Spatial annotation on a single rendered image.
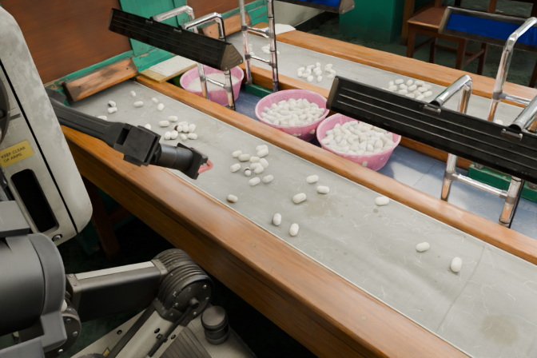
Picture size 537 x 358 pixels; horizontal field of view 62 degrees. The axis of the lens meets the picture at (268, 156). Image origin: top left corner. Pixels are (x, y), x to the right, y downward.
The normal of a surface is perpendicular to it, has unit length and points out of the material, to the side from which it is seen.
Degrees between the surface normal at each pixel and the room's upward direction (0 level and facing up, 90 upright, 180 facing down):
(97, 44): 90
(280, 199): 0
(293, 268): 0
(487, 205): 0
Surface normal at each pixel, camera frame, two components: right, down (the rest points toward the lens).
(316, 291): -0.07, -0.81
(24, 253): 0.59, -0.71
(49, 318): 0.77, -0.40
